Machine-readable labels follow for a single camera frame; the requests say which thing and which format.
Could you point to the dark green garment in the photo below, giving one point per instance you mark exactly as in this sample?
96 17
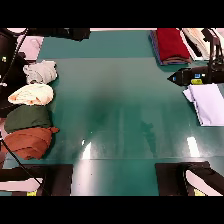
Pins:
26 118

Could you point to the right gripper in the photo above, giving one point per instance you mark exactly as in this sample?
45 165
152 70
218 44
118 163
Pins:
195 76

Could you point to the red garment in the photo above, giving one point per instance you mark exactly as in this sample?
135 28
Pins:
171 43

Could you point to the pale pink garment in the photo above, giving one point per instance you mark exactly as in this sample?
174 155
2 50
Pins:
31 47

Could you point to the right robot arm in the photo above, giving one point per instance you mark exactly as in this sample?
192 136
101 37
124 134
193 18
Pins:
170 180

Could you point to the cream garment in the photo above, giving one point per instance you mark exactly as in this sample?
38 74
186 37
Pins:
31 94

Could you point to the lavender garment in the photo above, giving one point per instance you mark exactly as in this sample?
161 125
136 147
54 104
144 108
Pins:
208 103

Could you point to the grey garment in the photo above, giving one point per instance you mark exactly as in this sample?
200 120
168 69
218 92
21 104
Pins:
40 71

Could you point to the purple garment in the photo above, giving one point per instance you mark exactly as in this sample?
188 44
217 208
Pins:
154 45

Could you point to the white garment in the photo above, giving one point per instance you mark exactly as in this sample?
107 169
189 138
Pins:
200 40

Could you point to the rust brown garment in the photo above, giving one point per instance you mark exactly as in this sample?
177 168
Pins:
30 141

